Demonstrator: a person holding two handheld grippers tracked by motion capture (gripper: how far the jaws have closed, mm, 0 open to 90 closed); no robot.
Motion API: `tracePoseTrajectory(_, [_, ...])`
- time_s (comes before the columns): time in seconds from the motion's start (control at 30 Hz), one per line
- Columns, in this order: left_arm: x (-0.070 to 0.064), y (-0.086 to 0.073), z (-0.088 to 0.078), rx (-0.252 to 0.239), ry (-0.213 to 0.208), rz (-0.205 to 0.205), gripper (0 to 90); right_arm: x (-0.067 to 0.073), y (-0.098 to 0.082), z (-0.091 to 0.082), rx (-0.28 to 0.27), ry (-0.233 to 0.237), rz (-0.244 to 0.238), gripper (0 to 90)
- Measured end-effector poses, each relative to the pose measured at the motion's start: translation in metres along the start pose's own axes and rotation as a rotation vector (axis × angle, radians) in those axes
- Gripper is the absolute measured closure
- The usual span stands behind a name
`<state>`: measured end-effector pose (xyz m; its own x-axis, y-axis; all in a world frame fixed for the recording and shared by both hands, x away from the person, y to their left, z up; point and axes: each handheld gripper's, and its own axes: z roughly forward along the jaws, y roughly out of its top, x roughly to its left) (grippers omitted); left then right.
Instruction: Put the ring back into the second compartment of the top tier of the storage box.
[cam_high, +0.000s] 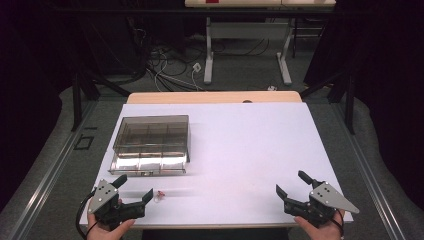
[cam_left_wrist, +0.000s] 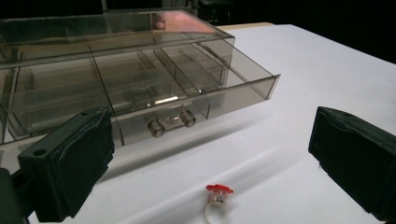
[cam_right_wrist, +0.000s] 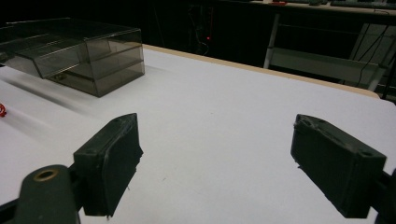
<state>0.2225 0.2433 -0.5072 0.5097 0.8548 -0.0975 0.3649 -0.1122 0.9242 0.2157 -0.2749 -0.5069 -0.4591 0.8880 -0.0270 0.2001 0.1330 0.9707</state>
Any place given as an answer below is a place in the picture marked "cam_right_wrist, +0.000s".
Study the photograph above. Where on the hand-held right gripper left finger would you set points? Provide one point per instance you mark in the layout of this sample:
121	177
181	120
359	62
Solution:
107	165

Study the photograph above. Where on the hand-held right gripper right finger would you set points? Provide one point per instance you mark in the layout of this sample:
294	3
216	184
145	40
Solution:
336	168

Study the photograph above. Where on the smoky transparent drawer organizer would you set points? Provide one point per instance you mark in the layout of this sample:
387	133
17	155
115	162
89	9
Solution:
74	56

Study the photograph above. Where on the small red object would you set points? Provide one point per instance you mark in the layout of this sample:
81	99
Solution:
2	110

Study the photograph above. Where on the metal frame table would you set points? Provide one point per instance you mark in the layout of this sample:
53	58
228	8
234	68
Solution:
330	56

